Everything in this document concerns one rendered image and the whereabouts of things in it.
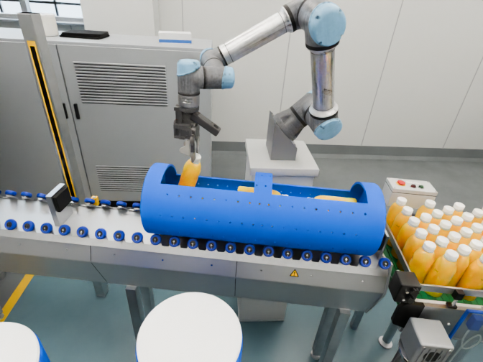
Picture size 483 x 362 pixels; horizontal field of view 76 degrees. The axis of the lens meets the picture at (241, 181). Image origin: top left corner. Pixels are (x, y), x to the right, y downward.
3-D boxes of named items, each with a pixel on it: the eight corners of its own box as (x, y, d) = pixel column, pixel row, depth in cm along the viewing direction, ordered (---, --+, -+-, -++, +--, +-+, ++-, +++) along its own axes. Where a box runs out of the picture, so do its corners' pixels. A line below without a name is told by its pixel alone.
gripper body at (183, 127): (179, 132, 120) (177, 101, 114) (201, 134, 120) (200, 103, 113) (173, 140, 113) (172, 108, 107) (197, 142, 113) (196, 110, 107)
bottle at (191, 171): (182, 199, 128) (193, 166, 117) (172, 187, 131) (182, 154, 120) (195, 194, 133) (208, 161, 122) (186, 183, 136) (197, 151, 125)
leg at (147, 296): (150, 331, 192) (139, 258, 159) (159, 332, 192) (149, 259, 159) (147, 340, 187) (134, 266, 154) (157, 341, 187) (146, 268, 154)
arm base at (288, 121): (271, 112, 151) (287, 98, 148) (290, 133, 157) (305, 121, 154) (274, 123, 138) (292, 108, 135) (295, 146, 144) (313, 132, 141)
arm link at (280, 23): (311, -20, 111) (192, 48, 117) (324, -13, 103) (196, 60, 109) (318, 11, 119) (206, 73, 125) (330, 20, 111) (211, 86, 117)
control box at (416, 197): (380, 194, 155) (387, 177, 150) (421, 198, 155) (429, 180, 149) (387, 206, 147) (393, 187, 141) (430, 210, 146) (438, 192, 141)
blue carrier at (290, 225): (165, 202, 146) (159, 149, 129) (353, 220, 142) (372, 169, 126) (145, 248, 123) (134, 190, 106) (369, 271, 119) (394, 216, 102)
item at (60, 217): (67, 212, 141) (60, 183, 132) (76, 212, 140) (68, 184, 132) (54, 226, 132) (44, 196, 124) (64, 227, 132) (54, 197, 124)
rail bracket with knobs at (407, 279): (384, 284, 119) (393, 266, 114) (404, 286, 119) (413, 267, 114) (393, 307, 111) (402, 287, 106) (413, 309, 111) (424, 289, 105)
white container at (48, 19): (42, 33, 241) (37, 12, 233) (63, 34, 242) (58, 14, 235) (31, 36, 228) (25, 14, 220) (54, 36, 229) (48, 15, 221)
